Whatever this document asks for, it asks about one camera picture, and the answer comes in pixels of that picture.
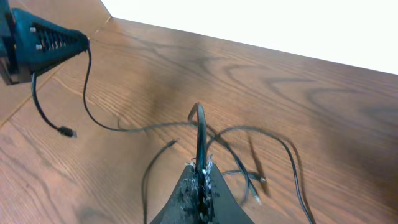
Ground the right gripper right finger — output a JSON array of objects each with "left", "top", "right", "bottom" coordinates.
[{"left": 203, "top": 161, "right": 254, "bottom": 224}]

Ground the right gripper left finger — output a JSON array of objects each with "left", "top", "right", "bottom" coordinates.
[{"left": 151, "top": 165, "right": 199, "bottom": 224}]

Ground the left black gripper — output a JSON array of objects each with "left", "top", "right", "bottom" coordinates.
[{"left": 1, "top": 0, "right": 90, "bottom": 85}]

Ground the black cable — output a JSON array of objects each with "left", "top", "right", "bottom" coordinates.
[
  {"left": 141, "top": 102, "right": 317, "bottom": 224},
  {"left": 30, "top": 46, "right": 262, "bottom": 206}
]

